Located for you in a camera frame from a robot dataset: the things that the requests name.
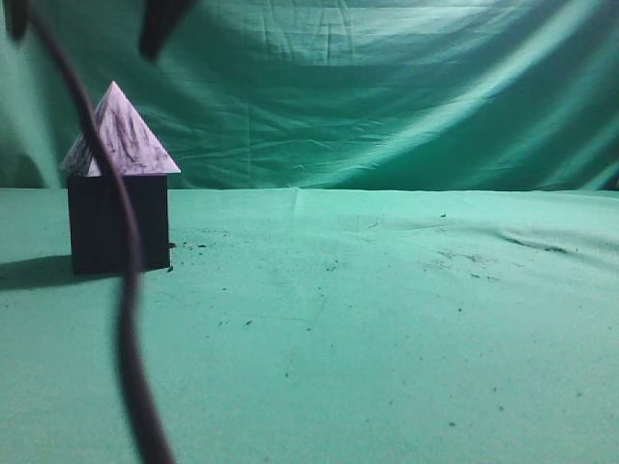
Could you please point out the marbled lavender square pyramid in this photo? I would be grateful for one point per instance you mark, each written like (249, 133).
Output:
(133, 149)

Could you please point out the green backdrop cloth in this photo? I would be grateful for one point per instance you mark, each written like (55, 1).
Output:
(408, 95)

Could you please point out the dark purple cube block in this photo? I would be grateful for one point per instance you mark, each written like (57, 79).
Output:
(98, 240)

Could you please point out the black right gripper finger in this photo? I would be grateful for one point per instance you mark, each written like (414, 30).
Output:
(160, 18)

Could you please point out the green table cloth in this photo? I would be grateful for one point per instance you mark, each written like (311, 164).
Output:
(345, 326)

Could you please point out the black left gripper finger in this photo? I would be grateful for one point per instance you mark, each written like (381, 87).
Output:
(16, 18)

